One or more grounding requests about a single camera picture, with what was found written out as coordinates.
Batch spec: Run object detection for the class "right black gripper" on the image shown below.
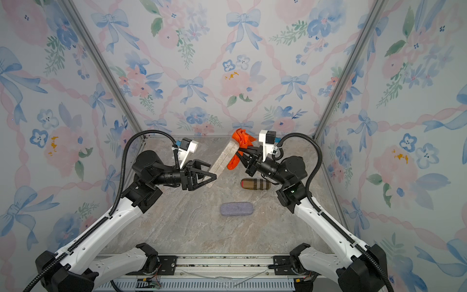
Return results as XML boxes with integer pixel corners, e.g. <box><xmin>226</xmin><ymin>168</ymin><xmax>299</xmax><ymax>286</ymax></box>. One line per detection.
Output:
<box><xmin>236</xmin><ymin>145</ymin><xmax>289</xmax><ymax>189</ymax></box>

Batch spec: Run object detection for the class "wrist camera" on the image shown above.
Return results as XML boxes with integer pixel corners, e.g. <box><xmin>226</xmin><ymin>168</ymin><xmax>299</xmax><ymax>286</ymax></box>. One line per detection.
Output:
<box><xmin>176</xmin><ymin>137</ymin><xmax>198</xmax><ymax>168</ymax></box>
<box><xmin>259</xmin><ymin>130</ymin><xmax>279</xmax><ymax>162</ymax></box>

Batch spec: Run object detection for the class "plaid eyeglass case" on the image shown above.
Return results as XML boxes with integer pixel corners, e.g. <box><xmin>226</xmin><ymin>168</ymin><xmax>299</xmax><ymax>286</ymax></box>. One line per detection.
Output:
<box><xmin>240</xmin><ymin>178</ymin><xmax>272</xmax><ymax>191</ymax></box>

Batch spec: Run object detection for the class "left black corrugated cable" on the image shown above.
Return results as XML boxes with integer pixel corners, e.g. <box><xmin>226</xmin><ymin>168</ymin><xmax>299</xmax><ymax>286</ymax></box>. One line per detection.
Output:
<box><xmin>22</xmin><ymin>129</ymin><xmax>181</xmax><ymax>292</ymax></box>

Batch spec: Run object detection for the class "right corner aluminium post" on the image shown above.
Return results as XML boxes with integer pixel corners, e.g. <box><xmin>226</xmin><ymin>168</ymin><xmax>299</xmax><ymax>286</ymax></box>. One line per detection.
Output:
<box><xmin>314</xmin><ymin>0</ymin><xmax>387</xmax><ymax>141</ymax></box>

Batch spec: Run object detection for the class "right black corrugated cable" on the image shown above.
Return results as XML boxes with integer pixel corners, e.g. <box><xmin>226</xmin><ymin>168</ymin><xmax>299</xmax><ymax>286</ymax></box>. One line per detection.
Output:
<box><xmin>274</xmin><ymin>132</ymin><xmax>395</xmax><ymax>292</ymax></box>

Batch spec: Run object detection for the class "corner aluminium post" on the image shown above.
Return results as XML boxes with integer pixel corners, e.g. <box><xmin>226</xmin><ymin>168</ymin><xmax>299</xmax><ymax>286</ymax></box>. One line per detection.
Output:
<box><xmin>314</xmin><ymin>0</ymin><xmax>387</xmax><ymax>141</ymax></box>
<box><xmin>58</xmin><ymin>0</ymin><xmax>142</xmax><ymax>133</ymax></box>

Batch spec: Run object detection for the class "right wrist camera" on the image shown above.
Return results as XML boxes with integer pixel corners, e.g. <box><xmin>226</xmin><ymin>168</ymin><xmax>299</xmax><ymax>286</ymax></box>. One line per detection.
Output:
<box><xmin>259</xmin><ymin>130</ymin><xmax>279</xmax><ymax>162</ymax></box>

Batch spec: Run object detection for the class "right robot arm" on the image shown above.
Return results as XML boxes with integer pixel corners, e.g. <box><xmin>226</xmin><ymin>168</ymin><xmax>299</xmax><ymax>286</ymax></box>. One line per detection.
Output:
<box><xmin>236</xmin><ymin>142</ymin><xmax>394</xmax><ymax>292</ymax></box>

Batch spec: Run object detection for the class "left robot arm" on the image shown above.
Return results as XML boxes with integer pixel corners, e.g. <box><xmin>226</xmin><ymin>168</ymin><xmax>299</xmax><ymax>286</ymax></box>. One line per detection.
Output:
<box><xmin>35</xmin><ymin>150</ymin><xmax>217</xmax><ymax>292</ymax></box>

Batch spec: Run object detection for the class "black corrugated cable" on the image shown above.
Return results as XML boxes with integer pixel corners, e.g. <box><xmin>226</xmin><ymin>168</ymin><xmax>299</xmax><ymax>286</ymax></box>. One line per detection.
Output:
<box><xmin>22</xmin><ymin>129</ymin><xmax>181</xmax><ymax>292</ymax></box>
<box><xmin>274</xmin><ymin>132</ymin><xmax>395</xmax><ymax>292</ymax></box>

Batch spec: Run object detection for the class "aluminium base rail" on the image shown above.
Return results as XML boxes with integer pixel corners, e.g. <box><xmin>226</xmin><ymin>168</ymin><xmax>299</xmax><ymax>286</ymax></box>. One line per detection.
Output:
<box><xmin>93</xmin><ymin>254</ymin><xmax>341</xmax><ymax>292</ymax></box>

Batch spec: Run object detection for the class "purple fabric eyeglass case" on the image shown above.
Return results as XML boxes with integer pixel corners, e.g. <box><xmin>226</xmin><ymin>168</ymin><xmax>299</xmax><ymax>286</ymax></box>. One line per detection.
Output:
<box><xmin>220</xmin><ymin>202</ymin><xmax>254</xmax><ymax>217</ymax></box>

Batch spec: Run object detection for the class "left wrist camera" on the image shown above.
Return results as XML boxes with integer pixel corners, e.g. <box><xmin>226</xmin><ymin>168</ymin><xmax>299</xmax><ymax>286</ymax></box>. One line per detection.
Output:
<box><xmin>176</xmin><ymin>137</ymin><xmax>198</xmax><ymax>168</ymax></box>

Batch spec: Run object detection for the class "left corner aluminium post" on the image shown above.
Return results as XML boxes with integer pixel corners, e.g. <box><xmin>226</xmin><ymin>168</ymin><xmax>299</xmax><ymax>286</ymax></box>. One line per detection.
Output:
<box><xmin>58</xmin><ymin>0</ymin><xmax>142</xmax><ymax>133</ymax></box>

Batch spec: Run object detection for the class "orange cleaning cloth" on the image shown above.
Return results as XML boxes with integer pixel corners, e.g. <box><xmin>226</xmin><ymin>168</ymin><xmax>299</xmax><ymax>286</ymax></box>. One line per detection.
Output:
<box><xmin>227</xmin><ymin>128</ymin><xmax>256</xmax><ymax>170</ymax></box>

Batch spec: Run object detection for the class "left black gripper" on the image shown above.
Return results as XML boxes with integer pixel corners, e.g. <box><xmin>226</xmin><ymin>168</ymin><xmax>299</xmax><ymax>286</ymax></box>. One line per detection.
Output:
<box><xmin>154</xmin><ymin>161</ymin><xmax>219</xmax><ymax>192</ymax></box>

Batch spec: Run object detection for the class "grey eyeglass case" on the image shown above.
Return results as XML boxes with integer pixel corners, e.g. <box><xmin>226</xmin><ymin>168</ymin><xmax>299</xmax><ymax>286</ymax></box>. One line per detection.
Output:
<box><xmin>209</xmin><ymin>138</ymin><xmax>239</xmax><ymax>178</ymax></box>

